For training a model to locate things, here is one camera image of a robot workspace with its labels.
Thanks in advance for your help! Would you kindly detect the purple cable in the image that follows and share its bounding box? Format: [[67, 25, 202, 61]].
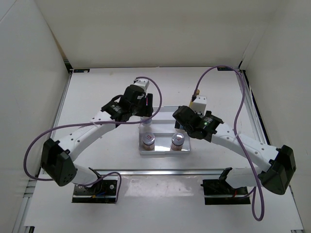
[[191, 65, 265, 221], [23, 76, 163, 203]]

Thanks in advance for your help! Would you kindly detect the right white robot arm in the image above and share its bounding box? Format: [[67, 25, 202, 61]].
[[173, 106, 296, 195]]

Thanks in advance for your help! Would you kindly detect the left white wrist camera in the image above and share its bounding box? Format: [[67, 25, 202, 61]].
[[134, 77, 150, 93]]

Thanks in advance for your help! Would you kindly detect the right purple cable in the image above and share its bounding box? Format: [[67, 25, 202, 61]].
[[191, 65, 265, 221]]

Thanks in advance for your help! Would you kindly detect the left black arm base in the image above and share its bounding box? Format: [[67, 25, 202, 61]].
[[71, 168, 122, 204]]

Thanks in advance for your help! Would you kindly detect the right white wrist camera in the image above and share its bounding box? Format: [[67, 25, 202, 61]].
[[189, 95, 207, 116]]

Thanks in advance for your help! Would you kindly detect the blue-label silver-cap jar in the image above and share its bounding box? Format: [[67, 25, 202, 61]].
[[140, 116, 152, 126], [174, 121, 185, 133]]

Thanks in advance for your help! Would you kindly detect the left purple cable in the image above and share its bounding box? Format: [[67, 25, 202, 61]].
[[23, 76, 163, 203]]

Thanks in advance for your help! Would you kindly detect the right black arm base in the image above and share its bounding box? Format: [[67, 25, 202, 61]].
[[201, 167, 251, 205]]

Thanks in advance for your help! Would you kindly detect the aluminium table rail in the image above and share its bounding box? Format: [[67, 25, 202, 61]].
[[26, 167, 290, 178]]

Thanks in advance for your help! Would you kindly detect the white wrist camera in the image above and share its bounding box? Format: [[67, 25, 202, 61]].
[[134, 77, 150, 93], [189, 95, 207, 116]]

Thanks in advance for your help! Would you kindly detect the white tiered organizer tray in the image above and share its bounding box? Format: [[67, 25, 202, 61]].
[[138, 106, 191, 156]]

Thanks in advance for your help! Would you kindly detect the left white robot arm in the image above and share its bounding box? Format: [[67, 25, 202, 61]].
[[41, 80, 153, 194]]

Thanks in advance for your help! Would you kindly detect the brown spice jar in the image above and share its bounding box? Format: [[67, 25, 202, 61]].
[[171, 133, 185, 150], [142, 132, 155, 151]]

